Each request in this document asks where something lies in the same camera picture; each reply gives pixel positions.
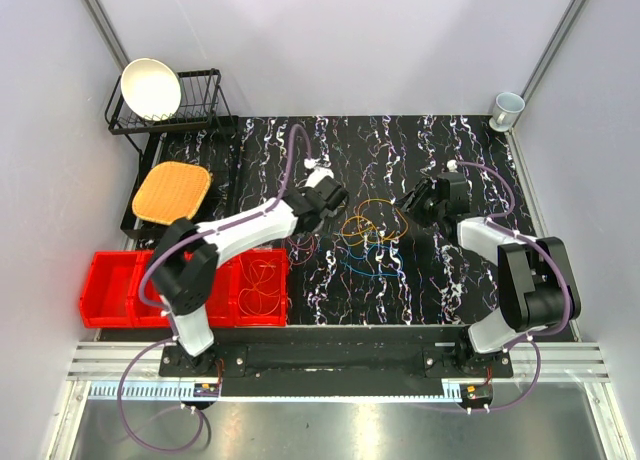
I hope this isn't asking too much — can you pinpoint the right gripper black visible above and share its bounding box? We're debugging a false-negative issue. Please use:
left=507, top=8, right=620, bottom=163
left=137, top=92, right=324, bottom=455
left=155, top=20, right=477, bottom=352
left=392, top=177, right=445, bottom=229

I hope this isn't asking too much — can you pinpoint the pink cable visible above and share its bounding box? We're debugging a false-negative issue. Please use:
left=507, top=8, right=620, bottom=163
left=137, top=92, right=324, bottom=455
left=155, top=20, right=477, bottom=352
left=287, top=232, right=319, bottom=261

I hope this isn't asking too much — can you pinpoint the blue cable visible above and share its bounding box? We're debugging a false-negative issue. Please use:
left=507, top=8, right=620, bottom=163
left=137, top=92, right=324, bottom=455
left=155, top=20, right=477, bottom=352
left=342, top=242, right=404, bottom=279

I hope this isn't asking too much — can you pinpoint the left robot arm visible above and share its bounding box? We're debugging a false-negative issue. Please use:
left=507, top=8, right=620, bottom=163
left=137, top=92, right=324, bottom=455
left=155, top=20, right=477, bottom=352
left=139, top=174, right=349, bottom=376

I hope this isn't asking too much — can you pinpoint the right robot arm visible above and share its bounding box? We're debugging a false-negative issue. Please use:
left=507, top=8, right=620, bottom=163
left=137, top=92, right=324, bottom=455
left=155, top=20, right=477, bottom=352
left=398, top=172, right=582, bottom=377

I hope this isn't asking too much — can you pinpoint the black patterned table mat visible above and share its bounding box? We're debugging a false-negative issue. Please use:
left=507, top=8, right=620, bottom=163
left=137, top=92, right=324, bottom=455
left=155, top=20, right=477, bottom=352
left=134, top=114, right=566, bottom=327

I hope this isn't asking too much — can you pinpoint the red bin right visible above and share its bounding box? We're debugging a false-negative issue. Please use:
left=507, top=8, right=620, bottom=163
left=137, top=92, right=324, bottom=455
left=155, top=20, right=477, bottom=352
left=232, top=248, right=289, bottom=327

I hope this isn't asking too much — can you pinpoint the black tray stand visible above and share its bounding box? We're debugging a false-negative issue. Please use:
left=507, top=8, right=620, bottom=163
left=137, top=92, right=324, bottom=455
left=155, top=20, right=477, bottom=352
left=131, top=127, right=242, bottom=222

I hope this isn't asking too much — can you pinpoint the orange woven tray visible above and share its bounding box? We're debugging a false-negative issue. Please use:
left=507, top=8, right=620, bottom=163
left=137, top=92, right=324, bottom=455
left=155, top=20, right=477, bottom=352
left=131, top=161, right=212, bottom=225

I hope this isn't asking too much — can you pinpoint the pale blue mug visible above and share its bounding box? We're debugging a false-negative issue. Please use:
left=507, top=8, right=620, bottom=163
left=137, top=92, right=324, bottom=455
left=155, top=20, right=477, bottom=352
left=489, top=92, right=526, bottom=132

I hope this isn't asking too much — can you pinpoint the white bowl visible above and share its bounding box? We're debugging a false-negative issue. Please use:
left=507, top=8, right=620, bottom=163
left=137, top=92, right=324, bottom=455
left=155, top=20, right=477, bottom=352
left=120, top=58, right=182, bottom=121

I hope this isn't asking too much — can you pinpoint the red bin far left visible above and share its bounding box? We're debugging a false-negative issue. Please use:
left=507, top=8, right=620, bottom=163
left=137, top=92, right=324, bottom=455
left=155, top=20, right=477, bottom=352
left=78, top=251, right=140, bottom=329

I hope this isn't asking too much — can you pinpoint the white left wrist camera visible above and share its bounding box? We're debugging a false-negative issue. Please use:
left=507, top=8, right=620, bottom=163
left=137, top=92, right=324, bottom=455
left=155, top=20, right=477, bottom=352
left=304, top=159, right=334, bottom=188

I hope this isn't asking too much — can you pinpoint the black wire dish rack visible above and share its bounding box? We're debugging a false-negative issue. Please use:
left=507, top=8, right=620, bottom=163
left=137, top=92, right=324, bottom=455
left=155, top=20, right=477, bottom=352
left=104, top=68, right=239, bottom=135

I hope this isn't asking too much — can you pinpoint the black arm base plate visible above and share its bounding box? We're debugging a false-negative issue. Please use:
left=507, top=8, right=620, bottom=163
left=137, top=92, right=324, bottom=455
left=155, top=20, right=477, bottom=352
left=159, top=326, right=513, bottom=400

